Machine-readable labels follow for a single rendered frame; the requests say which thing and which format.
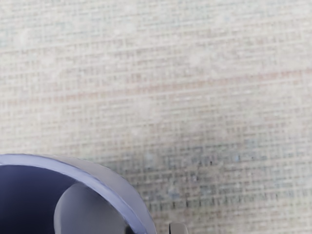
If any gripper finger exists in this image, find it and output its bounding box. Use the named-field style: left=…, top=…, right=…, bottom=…
left=169, top=222, right=190, bottom=234

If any blue-grey cup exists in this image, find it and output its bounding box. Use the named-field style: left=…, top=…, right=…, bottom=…
left=0, top=153, right=156, bottom=234

